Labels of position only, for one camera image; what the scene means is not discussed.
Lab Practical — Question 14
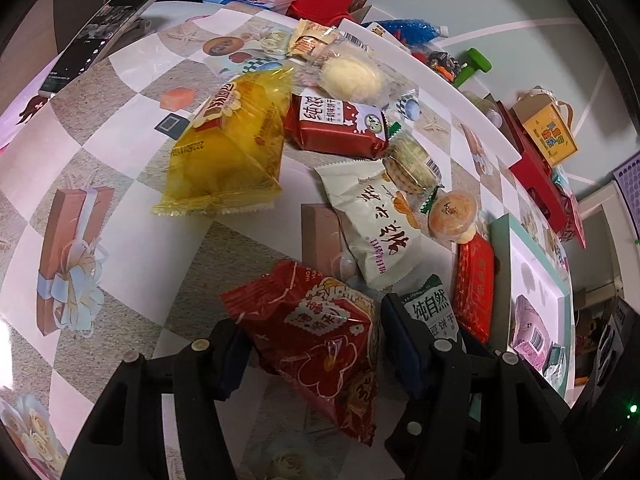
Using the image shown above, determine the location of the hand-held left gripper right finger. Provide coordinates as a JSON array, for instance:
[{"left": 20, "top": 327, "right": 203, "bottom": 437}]
[{"left": 381, "top": 292, "right": 583, "bottom": 480}]

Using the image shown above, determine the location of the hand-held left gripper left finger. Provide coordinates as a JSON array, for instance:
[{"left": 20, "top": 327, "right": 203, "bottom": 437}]
[{"left": 60, "top": 317, "right": 261, "bottom": 480}]

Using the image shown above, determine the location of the red snack packet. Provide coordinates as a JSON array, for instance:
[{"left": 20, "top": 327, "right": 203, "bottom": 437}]
[
  {"left": 452, "top": 232, "right": 497, "bottom": 345},
  {"left": 221, "top": 260, "right": 383, "bottom": 447}
]

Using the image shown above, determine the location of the teal tray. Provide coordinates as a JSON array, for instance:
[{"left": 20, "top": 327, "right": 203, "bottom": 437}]
[{"left": 487, "top": 212, "right": 575, "bottom": 411}]

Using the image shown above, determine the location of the round orange pastry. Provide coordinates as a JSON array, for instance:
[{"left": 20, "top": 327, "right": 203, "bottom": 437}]
[{"left": 427, "top": 187, "right": 481, "bottom": 245}]

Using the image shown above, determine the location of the yellow snack packet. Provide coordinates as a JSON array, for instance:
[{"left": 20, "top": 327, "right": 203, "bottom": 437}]
[{"left": 151, "top": 66, "right": 296, "bottom": 217}]

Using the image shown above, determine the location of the red and white biscuit packet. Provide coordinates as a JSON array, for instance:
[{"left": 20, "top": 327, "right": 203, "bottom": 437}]
[{"left": 282, "top": 89, "right": 396, "bottom": 160}]

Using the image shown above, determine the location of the green and white biscuit packet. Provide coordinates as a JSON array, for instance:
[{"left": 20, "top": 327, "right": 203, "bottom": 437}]
[{"left": 400, "top": 274, "right": 461, "bottom": 341}]

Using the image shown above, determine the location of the flat red snack packet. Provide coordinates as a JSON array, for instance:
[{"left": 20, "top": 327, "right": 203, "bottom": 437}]
[{"left": 452, "top": 232, "right": 497, "bottom": 345}]

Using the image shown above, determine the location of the white snack packet orange print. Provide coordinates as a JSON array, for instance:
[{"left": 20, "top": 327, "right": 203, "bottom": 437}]
[{"left": 315, "top": 159, "right": 426, "bottom": 292}]

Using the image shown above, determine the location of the printed tablecloth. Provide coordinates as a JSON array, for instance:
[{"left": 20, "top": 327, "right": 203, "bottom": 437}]
[{"left": 0, "top": 0, "right": 576, "bottom": 480}]

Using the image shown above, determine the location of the purple perforated board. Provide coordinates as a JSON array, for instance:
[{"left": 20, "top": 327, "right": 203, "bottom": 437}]
[{"left": 612, "top": 152, "right": 640, "bottom": 221}]

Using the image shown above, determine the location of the green-edged clear biscuit packet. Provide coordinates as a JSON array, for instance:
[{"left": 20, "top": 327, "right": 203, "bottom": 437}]
[{"left": 382, "top": 122, "right": 446, "bottom": 213}]

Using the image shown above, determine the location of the long red box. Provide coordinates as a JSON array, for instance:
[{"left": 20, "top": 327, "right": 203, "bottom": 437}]
[{"left": 495, "top": 100, "right": 588, "bottom": 248}]

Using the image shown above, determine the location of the clear-wrapped cream bread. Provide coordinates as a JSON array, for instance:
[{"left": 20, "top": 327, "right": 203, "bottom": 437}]
[{"left": 305, "top": 35, "right": 418, "bottom": 111}]

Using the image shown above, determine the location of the white board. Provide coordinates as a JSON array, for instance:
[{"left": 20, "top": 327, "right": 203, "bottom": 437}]
[{"left": 337, "top": 17, "right": 521, "bottom": 161}]

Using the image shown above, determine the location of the dark round snack packet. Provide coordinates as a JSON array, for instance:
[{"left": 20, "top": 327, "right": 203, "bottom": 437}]
[{"left": 427, "top": 50, "right": 463, "bottom": 81}]

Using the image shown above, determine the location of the green dumbbell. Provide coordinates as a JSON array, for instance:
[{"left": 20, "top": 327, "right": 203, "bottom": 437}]
[{"left": 452, "top": 49, "right": 492, "bottom": 88}]

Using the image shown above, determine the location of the blue bottle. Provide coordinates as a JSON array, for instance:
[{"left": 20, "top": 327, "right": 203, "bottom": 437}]
[{"left": 362, "top": 19, "right": 451, "bottom": 41}]

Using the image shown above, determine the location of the small beige snack packet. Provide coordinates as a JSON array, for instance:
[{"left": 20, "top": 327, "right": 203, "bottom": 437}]
[{"left": 286, "top": 19, "right": 337, "bottom": 61}]

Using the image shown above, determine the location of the smartphone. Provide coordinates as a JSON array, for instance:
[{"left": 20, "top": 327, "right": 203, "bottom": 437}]
[{"left": 37, "top": 0, "right": 166, "bottom": 98}]

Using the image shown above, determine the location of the yellow gift box with handle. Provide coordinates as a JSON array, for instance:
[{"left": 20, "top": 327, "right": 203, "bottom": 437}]
[{"left": 510, "top": 87, "right": 581, "bottom": 167}]

